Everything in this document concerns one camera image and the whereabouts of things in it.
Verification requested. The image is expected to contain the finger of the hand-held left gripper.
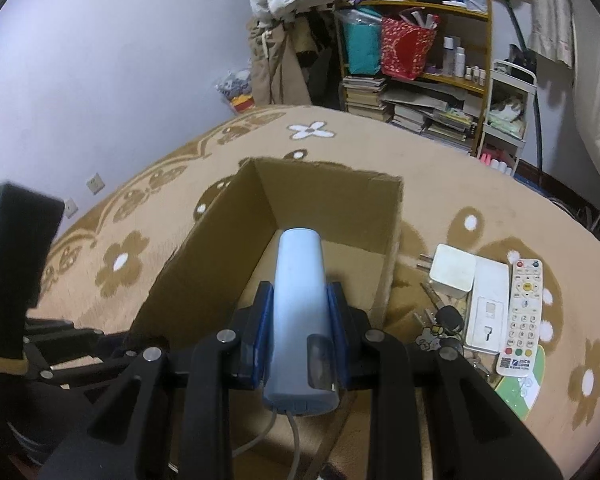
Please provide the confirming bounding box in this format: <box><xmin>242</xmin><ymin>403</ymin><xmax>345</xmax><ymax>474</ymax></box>
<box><xmin>24</xmin><ymin>345</ymin><xmax>148</xmax><ymax>388</ymax></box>
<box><xmin>24</xmin><ymin>316</ymin><xmax>131</xmax><ymax>348</ymax></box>

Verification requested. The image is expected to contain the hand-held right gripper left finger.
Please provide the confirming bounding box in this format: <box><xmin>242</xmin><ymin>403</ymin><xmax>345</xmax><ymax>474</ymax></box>
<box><xmin>32</xmin><ymin>281</ymin><xmax>277</xmax><ymax>480</ymax></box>

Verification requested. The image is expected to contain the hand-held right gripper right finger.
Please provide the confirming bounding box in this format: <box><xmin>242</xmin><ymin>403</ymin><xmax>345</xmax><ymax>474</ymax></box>
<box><xmin>326</xmin><ymin>281</ymin><xmax>566</xmax><ymax>480</ymax></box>

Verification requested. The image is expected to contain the light blue handheld device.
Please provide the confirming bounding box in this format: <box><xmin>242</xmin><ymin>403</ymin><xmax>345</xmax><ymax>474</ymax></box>
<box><xmin>261</xmin><ymin>228</ymin><xmax>342</xmax><ymax>417</ymax></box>

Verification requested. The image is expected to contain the cardboard box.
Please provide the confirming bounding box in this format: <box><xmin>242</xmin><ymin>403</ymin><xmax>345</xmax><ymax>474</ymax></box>
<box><xmin>125</xmin><ymin>157</ymin><xmax>406</xmax><ymax>480</ymax></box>

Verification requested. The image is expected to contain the bunch of keys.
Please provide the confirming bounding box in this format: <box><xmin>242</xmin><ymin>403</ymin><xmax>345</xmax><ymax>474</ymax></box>
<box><xmin>412</xmin><ymin>282</ymin><xmax>468</xmax><ymax>356</ymax></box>

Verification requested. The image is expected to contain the grey device cable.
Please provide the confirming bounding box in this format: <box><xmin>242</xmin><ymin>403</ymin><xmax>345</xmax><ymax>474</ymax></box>
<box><xmin>231</xmin><ymin>409</ymin><xmax>303</xmax><ymax>480</ymax></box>

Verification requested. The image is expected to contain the white box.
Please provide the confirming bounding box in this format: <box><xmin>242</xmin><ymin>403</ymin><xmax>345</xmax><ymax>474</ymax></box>
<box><xmin>462</xmin><ymin>257</ymin><xmax>511</xmax><ymax>357</ymax></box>

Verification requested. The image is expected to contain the white remote control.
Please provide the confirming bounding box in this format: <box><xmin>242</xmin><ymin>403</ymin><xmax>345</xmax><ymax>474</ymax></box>
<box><xmin>495</xmin><ymin>258</ymin><xmax>545</xmax><ymax>377</ymax></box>

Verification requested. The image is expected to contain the green oval card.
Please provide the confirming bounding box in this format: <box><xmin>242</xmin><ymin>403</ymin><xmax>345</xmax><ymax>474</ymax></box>
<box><xmin>490</xmin><ymin>345</ymin><xmax>547</xmax><ymax>411</ymax></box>

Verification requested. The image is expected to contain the beige flower printed blanket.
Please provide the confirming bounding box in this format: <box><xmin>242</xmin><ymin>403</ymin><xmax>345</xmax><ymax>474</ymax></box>
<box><xmin>27</xmin><ymin>105</ymin><xmax>600</xmax><ymax>480</ymax></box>

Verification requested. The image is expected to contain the stack of books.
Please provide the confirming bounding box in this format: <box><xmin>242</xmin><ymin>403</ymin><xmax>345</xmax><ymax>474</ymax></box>
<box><xmin>341</xmin><ymin>76</ymin><xmax>390</xmax><ymax>122</ymax></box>

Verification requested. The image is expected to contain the pile of papers and booklets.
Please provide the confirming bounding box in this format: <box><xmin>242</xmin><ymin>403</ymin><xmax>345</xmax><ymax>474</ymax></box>
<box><xmin>382</xmin><ymin>80</ymin><xmax>483</xmax><ymax>148</ymax></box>

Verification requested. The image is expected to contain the clear bag of colourful items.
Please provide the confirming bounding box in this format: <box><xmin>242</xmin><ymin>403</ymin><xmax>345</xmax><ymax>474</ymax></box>
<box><xmin>215</xmin><ymin>67</ymin><xmax>256</xmax><ymax>113</ymax></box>

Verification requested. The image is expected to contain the dark hanging coat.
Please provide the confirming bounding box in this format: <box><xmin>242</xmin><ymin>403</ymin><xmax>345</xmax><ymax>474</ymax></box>
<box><xmin>292</xmin><ymin>10</ymin><xmax>343</xmax><ymax>111</ymax></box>

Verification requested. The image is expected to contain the beige hanging coat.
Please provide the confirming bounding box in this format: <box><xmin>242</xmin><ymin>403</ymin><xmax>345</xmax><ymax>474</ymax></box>
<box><xmin>247</xmin><ymin>15</ymin><xmax>311</xmax><ymax>108</ymax></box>

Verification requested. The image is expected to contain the white trolley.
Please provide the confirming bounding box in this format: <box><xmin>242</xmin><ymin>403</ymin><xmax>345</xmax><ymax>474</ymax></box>
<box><xmin>479</xmin><ymin>59</ymin><xmax>540</xmax><ymax>177</ymax></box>

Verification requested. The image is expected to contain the teal bag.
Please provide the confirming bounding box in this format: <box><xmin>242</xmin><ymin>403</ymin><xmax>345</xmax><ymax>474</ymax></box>
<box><xmin>341</xmin><ymin>9</ymin><xmax>384</xmax><ymax>77</ymax></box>

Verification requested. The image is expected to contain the red patterned gift bag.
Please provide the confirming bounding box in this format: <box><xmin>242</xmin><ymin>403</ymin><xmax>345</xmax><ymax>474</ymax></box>
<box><xmin>379</xmin><ymin>10</ymin><xmax>440</xmax><ymax>81</ymax></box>

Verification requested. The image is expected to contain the wooden shelf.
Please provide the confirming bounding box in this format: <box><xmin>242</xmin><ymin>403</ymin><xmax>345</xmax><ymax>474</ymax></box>
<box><xmin>334</xmin><ymin>0</ymin><xmax>495</xmax><ymax>158</ymax></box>

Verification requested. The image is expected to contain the black bag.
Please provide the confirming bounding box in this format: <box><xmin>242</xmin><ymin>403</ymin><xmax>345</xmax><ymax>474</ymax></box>
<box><xmin>507</xmin><ymin>44</ymin><xmax>538</xmax><ymax>83</ymax></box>

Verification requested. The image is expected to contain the white duvet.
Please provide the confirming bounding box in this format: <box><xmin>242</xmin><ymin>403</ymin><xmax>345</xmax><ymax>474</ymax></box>
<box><xmin>571</xmin><ymin>35</ymin><xmax>600</xmax><ymax>221</ymax></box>

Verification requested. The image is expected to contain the beige hanging cloth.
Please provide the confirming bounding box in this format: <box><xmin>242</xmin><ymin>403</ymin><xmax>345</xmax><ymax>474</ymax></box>
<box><xmin>526</xmin><ymin>0</ymin><xmax>577</xmax><ymax>68</ymax></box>

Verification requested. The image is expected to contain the black cable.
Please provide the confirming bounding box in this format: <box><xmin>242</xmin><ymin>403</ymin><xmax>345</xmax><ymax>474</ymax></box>
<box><xmin>500</xmin><ymin>0</ymin><xmax>546</xmax><ymax>181</ymax></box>

